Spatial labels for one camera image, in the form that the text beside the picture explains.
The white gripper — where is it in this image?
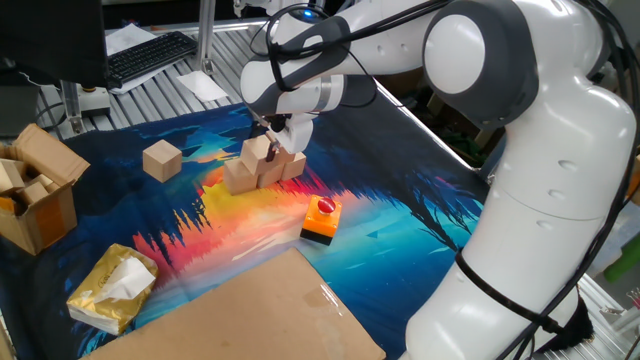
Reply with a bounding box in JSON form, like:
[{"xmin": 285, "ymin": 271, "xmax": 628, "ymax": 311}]
[{"xmin": 266, "ymin": 112, "xmax": 315, "ymax": 163}]

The orange emergency stop button box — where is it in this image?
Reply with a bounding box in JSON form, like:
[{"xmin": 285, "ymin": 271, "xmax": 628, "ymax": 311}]
[{"xmin": 299, "ymin": 194, "xmax": 344, "ymax": 247}]

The small white paper sheet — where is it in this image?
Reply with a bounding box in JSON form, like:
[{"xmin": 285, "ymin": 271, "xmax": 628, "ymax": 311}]
[{"xmin": 176, "ymin": 69, "xmax": 230, "ymax": 104}]

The colourful forest print mat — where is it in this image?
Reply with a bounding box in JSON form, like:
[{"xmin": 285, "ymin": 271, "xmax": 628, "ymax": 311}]
[{"xmin": 0, "ymin": 82, "xmax": 491, "ymax": 360}]

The black computer keyboard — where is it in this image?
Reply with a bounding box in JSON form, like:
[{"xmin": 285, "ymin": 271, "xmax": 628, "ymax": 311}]
[{"xmin": 107, "ymin": 30, "xmax": 200, "ymax": 91}]

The flat brown cardboard sheet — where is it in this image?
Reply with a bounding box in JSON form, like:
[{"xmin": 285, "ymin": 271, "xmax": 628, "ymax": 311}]
[{"xmin": 82, "ymin": 247, "xmax": 387, "ymax": 360}]

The beige box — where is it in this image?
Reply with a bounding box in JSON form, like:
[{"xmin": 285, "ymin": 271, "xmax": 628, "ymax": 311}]
[{"xmin": 427, "ymin": 92, "xmax": 506, "ymax": 149}]

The gold tissue pack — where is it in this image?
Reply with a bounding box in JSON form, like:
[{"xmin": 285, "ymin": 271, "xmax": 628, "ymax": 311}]
[{"xmin": 66, "ymin": 243, "xmax": 160, "ymax": 336}]

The open brown cardboard box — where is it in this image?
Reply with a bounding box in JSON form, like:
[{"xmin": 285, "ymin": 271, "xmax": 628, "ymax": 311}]
[{"xmin": 0, "ymin": 123, "xmax": 92, "ymax": 257}]

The black monitor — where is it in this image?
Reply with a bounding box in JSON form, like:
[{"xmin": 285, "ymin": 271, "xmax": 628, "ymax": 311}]
[{"xmin": 0, "ymin": 0, "xmax": 109, "ymax": 91}]

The green plastic object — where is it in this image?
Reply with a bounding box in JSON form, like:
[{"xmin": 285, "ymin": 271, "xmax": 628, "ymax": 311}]
[{"xmin": 603, "ymin": 233, "xmax": 640, "ymax": 284}]

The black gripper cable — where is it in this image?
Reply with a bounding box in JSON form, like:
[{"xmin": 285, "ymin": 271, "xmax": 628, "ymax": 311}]
[{"xmin": 248, "ymin": 4, "xmax": 380, "ymax": 132}]

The aluminium profile post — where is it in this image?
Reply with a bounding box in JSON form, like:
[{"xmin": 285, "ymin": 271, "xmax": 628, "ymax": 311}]
[{"xmin": 192, "ymin": 0, "xmax": 217, "ymax": 71}]

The silver table edge rail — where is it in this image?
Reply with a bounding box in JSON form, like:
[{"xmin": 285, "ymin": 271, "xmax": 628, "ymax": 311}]
[{"xmin": 374, "ymin": 82, "xmax": 476, "ymax": 171}]

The short aluminium stand post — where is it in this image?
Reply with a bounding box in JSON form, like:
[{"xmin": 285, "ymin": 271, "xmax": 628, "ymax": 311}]
[{"xmin": 60, "ymin": 80, "xmax": 85, "ymax": 134}]

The blue-grey metal post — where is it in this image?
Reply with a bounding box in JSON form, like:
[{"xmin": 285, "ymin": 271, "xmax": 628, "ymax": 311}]
[{"xmin": 477, "ymin": 139, "xmax": 507, "ymax": 181}]

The black fuzzy bag with chain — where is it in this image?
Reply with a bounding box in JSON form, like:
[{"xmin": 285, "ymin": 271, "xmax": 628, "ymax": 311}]
[{"xmin": 537, "ymin": 294, "xmax": 596, "ymax": 354}]

